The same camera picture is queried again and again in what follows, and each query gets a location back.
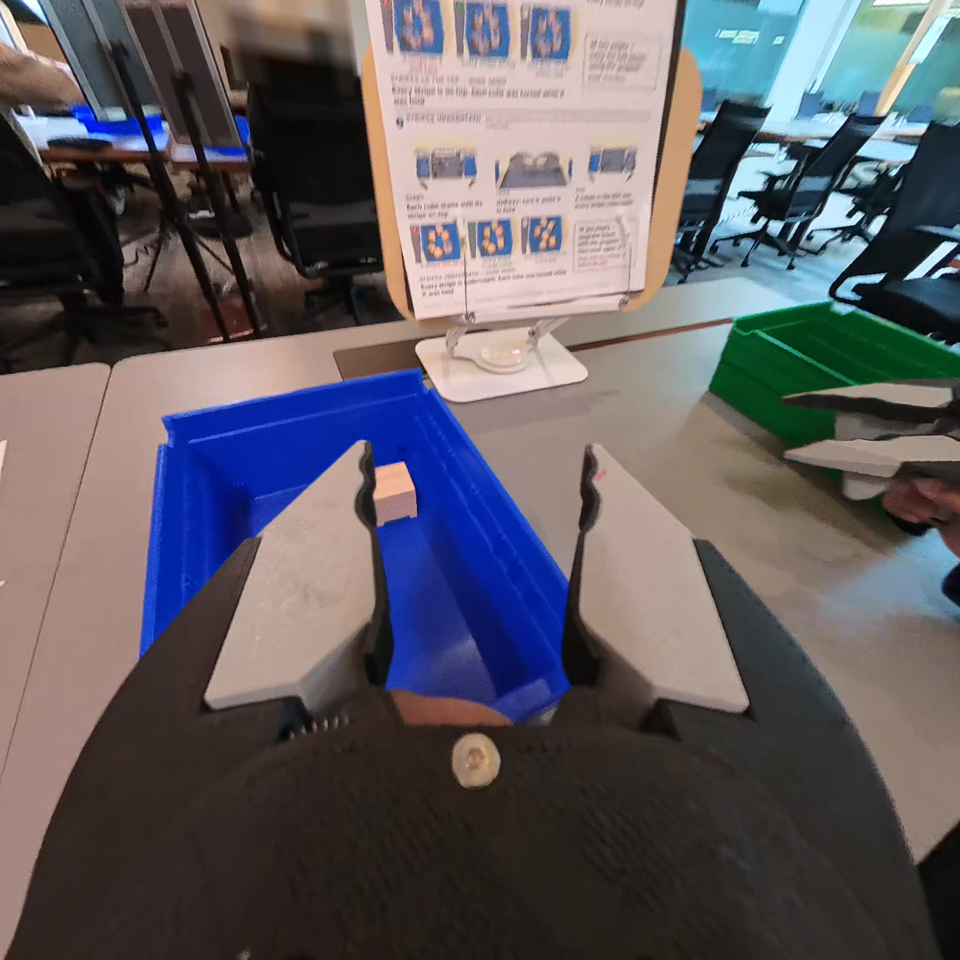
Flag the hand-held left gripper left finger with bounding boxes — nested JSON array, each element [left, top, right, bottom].
[[202, 439, 395, 715]]

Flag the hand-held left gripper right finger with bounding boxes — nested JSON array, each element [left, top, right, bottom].
[[561, 442, 751, 735]]

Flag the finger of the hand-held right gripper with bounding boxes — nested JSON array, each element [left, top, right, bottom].
[[783, 433, 960, 503], [781, 377, 960, 426]]

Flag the green plastic bin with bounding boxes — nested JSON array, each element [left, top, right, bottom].
[[708, 300, 960, 481]]

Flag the blue-striped wooden cube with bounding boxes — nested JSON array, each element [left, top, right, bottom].
[[372, 461, 418, 528]]

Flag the blue plastic bin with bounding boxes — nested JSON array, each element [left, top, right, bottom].
[[140, 367, 573, 725]]

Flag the person's right hand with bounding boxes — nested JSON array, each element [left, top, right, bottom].
[[881, 476, 960, 558]]

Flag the instruction sheet on stand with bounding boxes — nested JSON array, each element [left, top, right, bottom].
[[361, 0, 704, 404]]

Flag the black tripod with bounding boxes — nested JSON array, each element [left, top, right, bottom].
[[112, 41, 265, 345]]

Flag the printed instruction sheet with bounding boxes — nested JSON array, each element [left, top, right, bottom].
[[365, 0, 680, 322]]

